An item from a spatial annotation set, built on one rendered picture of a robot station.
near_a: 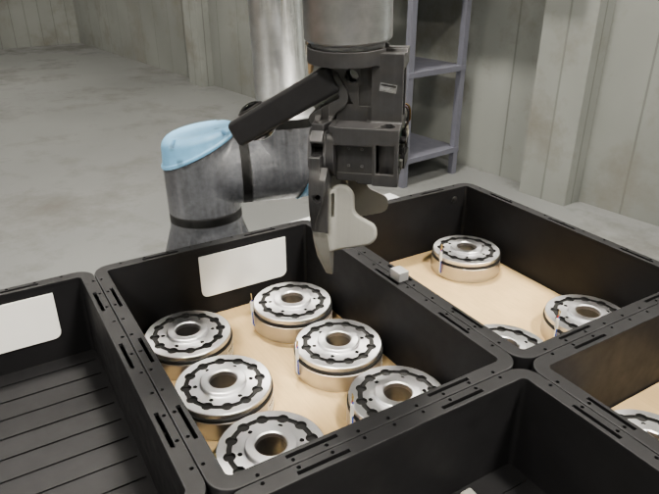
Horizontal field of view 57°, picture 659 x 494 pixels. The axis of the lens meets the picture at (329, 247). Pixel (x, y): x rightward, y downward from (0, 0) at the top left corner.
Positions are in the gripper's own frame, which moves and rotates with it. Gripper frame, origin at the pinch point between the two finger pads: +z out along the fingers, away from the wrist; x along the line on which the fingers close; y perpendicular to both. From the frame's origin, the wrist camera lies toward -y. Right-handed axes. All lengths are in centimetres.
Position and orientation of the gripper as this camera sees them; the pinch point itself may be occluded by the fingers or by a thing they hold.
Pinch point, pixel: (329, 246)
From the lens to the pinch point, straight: 62.0
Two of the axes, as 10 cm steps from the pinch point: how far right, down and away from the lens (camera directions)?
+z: 0.2, 8.7, 4.8
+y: 9.7, 1.0, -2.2
